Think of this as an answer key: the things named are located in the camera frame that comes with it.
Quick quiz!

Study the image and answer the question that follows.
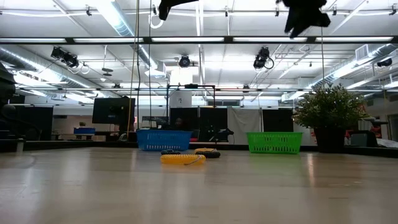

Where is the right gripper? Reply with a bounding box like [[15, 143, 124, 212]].
[[276, 0, 331, 39]]

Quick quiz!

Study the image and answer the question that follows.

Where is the black ceiling spotlight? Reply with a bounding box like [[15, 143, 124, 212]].
[[252, 46, 275, 71], [178, 54, 192, 68], [50, 46, 80, 69]]

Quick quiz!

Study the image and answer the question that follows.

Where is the long overhead light bar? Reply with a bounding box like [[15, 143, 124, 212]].
[[0, 35, 398, 45]]

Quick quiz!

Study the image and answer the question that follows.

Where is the potted green plant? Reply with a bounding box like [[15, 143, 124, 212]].
[[292, 82, 369, 154]]

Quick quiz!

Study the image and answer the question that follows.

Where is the white numbered sign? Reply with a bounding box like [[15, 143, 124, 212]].
[[170, 90, 193, 109]]

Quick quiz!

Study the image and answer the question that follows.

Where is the black partition panel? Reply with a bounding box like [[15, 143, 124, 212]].
[[262, 108, 294, 133], [170, 107, 228, 142]]

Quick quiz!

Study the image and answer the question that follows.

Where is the black television screen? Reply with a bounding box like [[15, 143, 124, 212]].
[[92, 96, 136, 125]]

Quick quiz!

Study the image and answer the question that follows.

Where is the white hanging sheet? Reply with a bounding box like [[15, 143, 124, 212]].
[[227, 106, 261, 146]]

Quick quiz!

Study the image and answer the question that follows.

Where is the green plastic basket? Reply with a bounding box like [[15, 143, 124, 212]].
[[246, 131, 303, 155]]

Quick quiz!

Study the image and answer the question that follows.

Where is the blue plastic basket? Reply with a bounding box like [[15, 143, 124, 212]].
[[136, 129, 193, 152]]

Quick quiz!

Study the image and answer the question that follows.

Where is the blue storage bin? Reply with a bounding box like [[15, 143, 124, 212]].
[[73, 127, 96, 135]]

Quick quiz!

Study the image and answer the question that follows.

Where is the silver ventilation duct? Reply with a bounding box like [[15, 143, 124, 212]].
[[0, 46, 94, 91], [96, 0, 159, 70], [310, 43, 398, 90]]

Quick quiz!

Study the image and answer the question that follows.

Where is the yellow hanging cord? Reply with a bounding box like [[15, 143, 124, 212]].
[[126, 0, 140, 138]]

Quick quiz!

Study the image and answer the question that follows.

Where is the black aluminium table frame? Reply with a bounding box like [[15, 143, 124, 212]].
[[0, 139, 398, 158]]

